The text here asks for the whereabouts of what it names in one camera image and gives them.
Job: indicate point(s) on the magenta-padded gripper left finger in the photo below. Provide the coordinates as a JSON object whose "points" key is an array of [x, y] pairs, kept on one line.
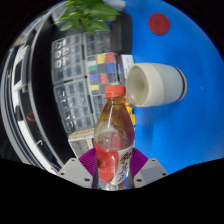
{"points": [[75, 171]]}

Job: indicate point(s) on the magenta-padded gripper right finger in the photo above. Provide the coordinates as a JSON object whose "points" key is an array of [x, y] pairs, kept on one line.
{"points": [[148, 170]]}

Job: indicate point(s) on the clear red-capped drink bottle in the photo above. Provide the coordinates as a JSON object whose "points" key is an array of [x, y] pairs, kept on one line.
{"points": [[113, 133]]}

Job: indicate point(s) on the yellow multimeter with leads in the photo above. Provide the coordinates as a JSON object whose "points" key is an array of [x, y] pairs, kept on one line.
{"points": [[131, 115]]}

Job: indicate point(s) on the grey parts drawer cabinet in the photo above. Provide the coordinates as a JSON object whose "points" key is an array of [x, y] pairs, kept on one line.
{"points": [[73, 106], [66, 58], [99, 106], [98, 43]]}

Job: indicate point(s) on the beige and grey mug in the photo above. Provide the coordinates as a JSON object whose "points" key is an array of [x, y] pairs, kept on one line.
{"points": [[160, 85]]}

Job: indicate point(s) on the clear organizer with coloured parts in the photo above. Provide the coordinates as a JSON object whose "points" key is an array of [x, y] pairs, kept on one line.
{"points": [[101, 71]]}

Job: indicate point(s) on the black box with white label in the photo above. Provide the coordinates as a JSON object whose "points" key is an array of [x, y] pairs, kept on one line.
{"points": [[126, 65]]}

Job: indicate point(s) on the plain black box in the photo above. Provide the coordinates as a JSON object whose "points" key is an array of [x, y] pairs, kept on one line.
{"points": [[122, 36]]}

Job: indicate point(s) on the flat round red coaster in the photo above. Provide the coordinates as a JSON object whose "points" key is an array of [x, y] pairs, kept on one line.
{"points": [[159, 23]]}

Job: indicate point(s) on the green potted plant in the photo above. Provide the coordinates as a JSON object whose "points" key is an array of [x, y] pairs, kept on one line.
{"points": [[88, 15]]}

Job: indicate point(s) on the dark wall shelf unit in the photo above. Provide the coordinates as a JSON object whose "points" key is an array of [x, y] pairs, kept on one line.
{"points": [[36, 100]]}

